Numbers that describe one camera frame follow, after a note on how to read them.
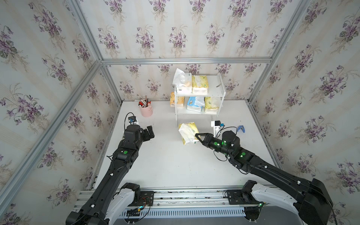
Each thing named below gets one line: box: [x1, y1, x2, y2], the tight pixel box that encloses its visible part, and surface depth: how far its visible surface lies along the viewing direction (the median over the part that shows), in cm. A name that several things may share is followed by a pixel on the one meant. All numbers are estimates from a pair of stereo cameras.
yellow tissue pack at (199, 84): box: [191, 75, 209, 94], surface depth 79 cm
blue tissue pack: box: [186, 96, 205, 113], surface depth 92 cm
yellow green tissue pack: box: [178, 121, 200, 146], surface depth 74 cm
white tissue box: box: [172, 68, 193, 94], surface depth 80 cm
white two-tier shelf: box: [174, 73, 226, 128], surface depth 92 cm
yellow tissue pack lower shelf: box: [203, 96, 220, 110], surface depth 93 cm
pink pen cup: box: [139, 105, 153, 118], surface depth 111 cm
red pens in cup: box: [138, 93, 152, 108], surface depth 106 cm
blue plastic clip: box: [237, 125, 246, 134], surface depth 103 cm
